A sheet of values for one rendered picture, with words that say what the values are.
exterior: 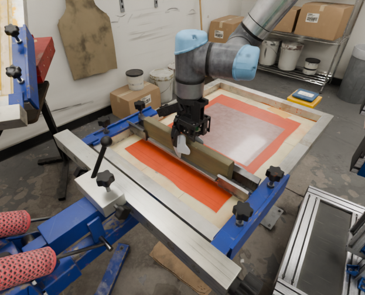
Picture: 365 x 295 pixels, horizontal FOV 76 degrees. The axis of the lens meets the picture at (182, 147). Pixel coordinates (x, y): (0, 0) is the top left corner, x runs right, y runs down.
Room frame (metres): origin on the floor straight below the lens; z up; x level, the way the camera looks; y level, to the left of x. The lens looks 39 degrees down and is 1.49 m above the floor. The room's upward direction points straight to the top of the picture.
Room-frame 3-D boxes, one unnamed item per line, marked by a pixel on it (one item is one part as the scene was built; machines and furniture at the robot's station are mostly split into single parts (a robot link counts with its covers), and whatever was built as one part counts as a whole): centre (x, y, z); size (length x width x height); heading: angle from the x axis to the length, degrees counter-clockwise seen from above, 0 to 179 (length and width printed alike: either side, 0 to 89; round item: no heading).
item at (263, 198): (0.38, -0.19, 0.98); 0.30 x 0.05 x 0.07; 137
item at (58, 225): (0.33, 0.23, 1.02); 0.17 x 0.06 x 0.05; 137
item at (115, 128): (0.75, 0.22, 0.98); 0.30 x 0.05 x 0.07; 137
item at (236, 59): (0.56, -0.12, 1.31); 0.11 x 0.11 x 0.08; 71
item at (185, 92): (0.57, -0.02, 1.23); 0.08 x 0.08 x 0.05
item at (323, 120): (0.74, -0.15, 0.97); 0.79 x 0.58 x 0.04; 137
